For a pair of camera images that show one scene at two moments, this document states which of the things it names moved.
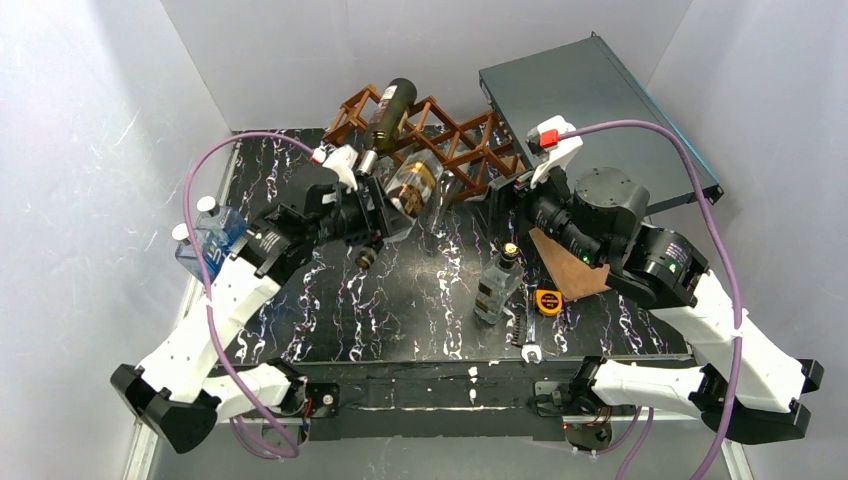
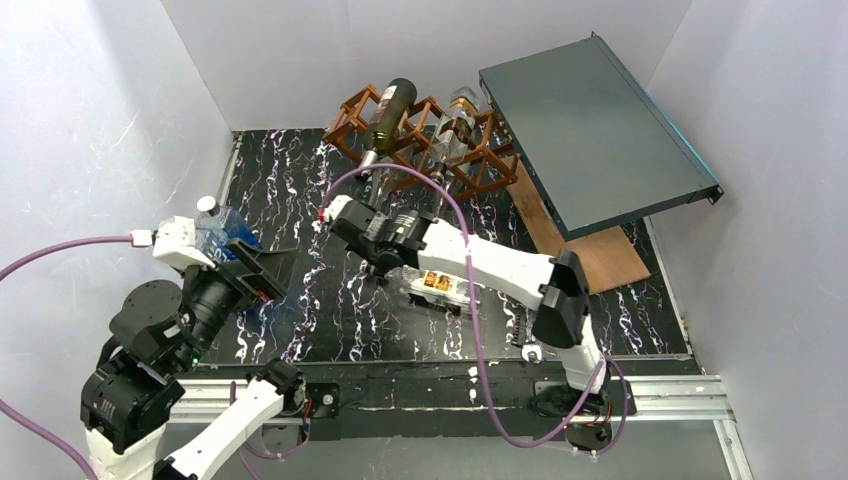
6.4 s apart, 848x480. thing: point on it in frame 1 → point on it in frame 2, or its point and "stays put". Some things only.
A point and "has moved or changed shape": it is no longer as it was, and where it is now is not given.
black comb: [520, 329] stays put
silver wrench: [531, 345] stays put
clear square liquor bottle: [411, 182] → [450, 141]
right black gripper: [506, 201] → [370, 234]
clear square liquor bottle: [499, 276] has moved or changed shape
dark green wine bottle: [390, 113] stays put
